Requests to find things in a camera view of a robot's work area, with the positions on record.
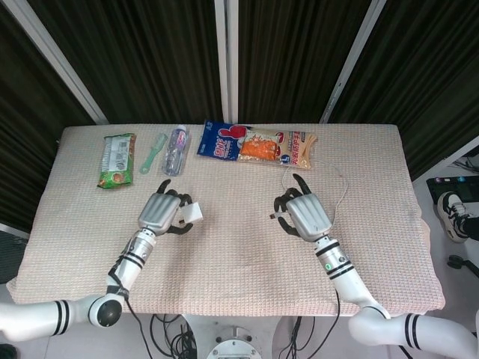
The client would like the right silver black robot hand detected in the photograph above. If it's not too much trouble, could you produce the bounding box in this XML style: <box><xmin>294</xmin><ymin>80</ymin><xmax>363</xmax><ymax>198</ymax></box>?
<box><xmin>272</xmin><ymin>173</ymin><xmax>333</xmax><ymax>242</ymax></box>

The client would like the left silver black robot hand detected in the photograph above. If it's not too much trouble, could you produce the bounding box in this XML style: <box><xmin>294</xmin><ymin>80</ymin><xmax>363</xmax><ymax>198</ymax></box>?
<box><xmin>137</xmin><ymin>179</ymin><xmax>195</xmax><ymax>236</ymax></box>

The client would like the white charger block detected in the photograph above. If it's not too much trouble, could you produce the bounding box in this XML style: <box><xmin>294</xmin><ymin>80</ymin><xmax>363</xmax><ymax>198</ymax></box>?
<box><xmin>178</xmin><ymin>201</ymin><xmax>204</xmax><ymax>227</ymax></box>

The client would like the white cable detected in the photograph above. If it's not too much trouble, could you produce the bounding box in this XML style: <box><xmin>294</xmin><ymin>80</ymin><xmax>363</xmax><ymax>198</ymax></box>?
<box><xmin>269</xmin><ymin>159</ymin><xmax>350</xmax><ymax>225</ymax></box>

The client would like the green plastic comb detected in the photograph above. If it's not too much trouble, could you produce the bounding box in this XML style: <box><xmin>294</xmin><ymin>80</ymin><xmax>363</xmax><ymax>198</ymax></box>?
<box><xmin>139</xmin><ymin>133</ymin><xmax>167</xmax><ymax>175</ymax></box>

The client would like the clear plastic water bottle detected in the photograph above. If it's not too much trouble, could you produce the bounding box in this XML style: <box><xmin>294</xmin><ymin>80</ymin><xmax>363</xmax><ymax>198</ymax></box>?
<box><xmin>161</xmin><ymin>125</ymin><xmax>189</xmax><ymax>177</ymax></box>

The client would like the green snack packet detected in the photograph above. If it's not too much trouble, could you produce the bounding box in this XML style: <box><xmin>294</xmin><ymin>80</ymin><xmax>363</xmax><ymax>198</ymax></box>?
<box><xmin>97</xmin><ymin>133</ymin><xmax>138</xmax><ymax>189</ymax></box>

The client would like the beige orange rubber glove package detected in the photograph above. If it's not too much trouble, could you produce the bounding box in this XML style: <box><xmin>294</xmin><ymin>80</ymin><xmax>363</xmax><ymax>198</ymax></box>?
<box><xmin>237</xmin><ymin>126</ymin><xmax>319</xmax><ymax>170</ymax></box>

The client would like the pink woven tablecloth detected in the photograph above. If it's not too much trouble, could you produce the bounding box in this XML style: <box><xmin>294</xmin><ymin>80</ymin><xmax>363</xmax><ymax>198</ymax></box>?
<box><xmin>6</xmin><ymin>123</ymin><xmax>447</xmax><ymax>318</ymax></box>

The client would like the blue snack packet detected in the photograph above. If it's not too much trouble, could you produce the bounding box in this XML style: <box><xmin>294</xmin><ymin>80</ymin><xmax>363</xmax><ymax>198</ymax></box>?
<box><xmin>197</xmin><ymin>119</ymin><xmax>248</xmax><ymax>162</ymax></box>

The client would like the white black sneaker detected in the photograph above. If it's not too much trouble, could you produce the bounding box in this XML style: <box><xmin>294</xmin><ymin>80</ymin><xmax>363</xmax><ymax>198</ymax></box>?
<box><xmin>433</xmin><ymin>191</ymin><xmax>475</xmax><ymax>243</ymax></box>

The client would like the black electronic device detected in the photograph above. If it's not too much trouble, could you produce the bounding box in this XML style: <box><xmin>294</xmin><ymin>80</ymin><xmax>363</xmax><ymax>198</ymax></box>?
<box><xmin>426</xmin><ymin>175</ymin><xmax>479</xmax><ymax>205</ymax></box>

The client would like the dark pleated curtain panel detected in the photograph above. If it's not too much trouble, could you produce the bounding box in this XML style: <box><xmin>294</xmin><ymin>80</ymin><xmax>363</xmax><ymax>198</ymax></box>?
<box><xmin>329</xmin><ymin>0</ymin><xmax>479</xmax><ymax>181</ymax></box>
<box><xmin>0</xmin><ymin>0</ymin><xmax>97</xmax><ymax>233</ymax></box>
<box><xmin>28</xmin><ymin>0</ymin><xmax>225</xmax><ymax>125</ymax></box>
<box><xmin>237</xmin><ymin>0</ymin><xmax>372</xmax><ymax>124</ymax></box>

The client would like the black chair caster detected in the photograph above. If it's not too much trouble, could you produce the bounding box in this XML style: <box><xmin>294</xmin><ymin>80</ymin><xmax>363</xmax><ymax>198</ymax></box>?
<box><xmin>447</xmin><ymin>254</ymin><xmax>479</xmax><ymax>280</ymax></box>

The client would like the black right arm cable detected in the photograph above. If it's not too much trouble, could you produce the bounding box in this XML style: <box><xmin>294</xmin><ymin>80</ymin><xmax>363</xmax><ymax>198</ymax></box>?
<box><xmin>331</xmin><ymin>288</ymin><xmax>342</xmax><ymax>330</ymax></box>

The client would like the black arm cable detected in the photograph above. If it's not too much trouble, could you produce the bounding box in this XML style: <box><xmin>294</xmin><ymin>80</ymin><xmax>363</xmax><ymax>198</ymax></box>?
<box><xmin>106</xmin><ymin>239</ymin><xmax>154</xmax><ymax>359</ymax></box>
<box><xmin>331</xmin><ymin>288</ymin><xmax>342</xmax><ymax>330</ymax></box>

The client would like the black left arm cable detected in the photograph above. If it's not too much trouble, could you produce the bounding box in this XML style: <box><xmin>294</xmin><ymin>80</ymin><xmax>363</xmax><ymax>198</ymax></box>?
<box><xmin>106</xmin><ymin>239</ymin><xmax>154</xmax><ymax>359</ymax></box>

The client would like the black floor cable bundle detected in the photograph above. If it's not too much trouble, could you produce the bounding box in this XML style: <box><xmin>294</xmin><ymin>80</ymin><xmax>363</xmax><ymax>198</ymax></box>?
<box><xmin>149</xmin><ymin>313</ymin><xmax>199</xmax><ymax>359</ymax></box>
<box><xmin>280</xmin><ymin>316</ymin><xmax>350</xmax><ymax>359</ymax></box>

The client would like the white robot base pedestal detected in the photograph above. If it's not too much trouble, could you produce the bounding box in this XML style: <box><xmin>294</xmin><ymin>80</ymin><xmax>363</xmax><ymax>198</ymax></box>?
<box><xmin>183</xmin><ymin>313</ymin><xmax>286</xmax><ymax>359</ymax></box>

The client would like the white metal frame post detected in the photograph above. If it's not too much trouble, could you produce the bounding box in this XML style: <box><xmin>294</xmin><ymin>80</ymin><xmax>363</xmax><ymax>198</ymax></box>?
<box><xmin>320</xmin><ymin>0</ymin><xmax>388</xmax><ymax>124</ymax></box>
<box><xmin>5</xmin><ymin>0</ymin><xmax>109</xmax><ymax>125</ymax></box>
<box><xmin>214</xmin><ymin>0</ymin><xmax>240</xmax><ymax>124</ymax></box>

